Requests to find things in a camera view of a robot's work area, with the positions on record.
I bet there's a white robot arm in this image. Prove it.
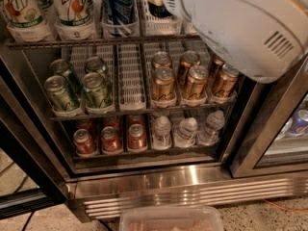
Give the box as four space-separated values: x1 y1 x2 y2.
147 0 308 84

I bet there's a gold can rear left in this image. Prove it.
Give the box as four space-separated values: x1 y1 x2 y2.
151 51 172 68

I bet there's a gold can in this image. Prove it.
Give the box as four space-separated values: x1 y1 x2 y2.
151 51 172 68
182 65 209 100
211 64 239 98
208 55 225 84
177 50 200 86
151 66 175 102

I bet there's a gold can rear middle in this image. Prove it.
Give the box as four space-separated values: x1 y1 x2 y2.
177 50 200 86

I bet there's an empty white can tray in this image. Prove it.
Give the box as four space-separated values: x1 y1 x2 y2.
117 44 146 111

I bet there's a white 7up can right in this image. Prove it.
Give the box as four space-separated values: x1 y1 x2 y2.
54 0 91 27

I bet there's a green can rear right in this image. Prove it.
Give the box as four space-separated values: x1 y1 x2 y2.
83 56 110 87

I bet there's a green can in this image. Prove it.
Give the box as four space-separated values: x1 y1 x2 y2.
82 72 112 109
44 75 80 112
83 56 110 87
50 59 82 96

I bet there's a gold can front middle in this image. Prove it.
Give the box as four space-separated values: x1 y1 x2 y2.
182 65 209 100

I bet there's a gold can rear right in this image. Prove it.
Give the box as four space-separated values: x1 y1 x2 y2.
208 55 225 84

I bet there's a gold can front left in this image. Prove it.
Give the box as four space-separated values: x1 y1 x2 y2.
151 66 175 102

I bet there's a gold can front right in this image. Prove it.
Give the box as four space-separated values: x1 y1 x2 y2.
211 64 239 98

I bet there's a green can front right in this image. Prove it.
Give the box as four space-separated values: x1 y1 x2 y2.
82 72 112 109

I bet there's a stainless steel fridge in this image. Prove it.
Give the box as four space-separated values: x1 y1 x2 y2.
1 0 308 221

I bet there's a green can rear left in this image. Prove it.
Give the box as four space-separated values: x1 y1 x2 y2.
50 59 82 96

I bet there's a red can rear right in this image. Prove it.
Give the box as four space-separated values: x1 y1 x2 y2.
128 115 144 125

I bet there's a red can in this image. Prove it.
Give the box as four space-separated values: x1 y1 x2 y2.
128 115 144 125
101 126 121 153
103 116 120 132
75 118 94 136
128 124 146 150
73 129 96 156

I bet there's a white 7up can left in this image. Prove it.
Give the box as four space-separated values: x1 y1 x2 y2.
2 0 46 29

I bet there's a red can rear middle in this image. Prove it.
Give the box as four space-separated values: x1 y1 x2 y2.
103 116 120 132

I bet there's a green can front left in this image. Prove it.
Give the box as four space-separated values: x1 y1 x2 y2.
44 75 80 112

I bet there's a red can rear left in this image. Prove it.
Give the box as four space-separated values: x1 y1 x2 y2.
75 118 94 136

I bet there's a red can front right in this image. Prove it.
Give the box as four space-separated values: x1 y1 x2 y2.
128 124 146 150

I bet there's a red can front middle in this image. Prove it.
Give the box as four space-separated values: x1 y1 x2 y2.
101 126 121 153

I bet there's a red can front left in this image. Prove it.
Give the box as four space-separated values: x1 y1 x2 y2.
73 129 96 156

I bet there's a blue can behind glass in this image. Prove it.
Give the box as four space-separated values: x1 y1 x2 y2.
286 109 308 137

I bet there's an open fridge glass door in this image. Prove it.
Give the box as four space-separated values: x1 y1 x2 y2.
0 78 68 219

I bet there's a water bottle left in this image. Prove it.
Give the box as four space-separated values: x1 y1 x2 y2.
153 115 171 150

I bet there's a clear plastic bin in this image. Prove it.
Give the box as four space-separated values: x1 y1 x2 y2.
119 206 224 231

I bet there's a black cable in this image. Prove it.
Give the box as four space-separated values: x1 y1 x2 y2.
20 211 36 231

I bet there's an orange cable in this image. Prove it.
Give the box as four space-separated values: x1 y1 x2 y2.
262 198 308 214

